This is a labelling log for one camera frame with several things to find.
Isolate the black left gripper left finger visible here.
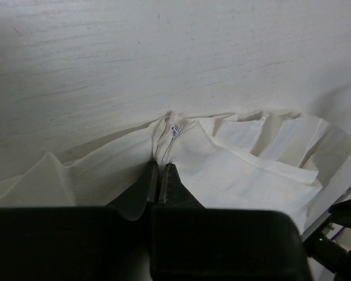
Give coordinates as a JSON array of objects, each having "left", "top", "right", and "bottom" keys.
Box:
[{"left": 106, "top": 162, "right": 159, "bottom": 221}]

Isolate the aluminium table edge rail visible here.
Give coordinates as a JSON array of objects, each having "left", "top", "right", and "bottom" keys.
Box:
[{"left": 301, "top": 186, "right": 351, "bottom": 241}]

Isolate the white pleated skirt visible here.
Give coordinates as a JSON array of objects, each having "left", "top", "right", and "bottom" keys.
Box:
[{"left": 0, "top": 108, "right": 351, "bottom": 281}]

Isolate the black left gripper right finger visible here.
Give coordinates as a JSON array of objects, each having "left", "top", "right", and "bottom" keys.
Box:
[{"left": 152, "top": 162, "right": 204, "bottom": 209}]

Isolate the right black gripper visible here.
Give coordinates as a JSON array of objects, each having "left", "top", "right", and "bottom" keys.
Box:
[{"left": 303, "top": 199, "right": 351, "bottom": 280}]

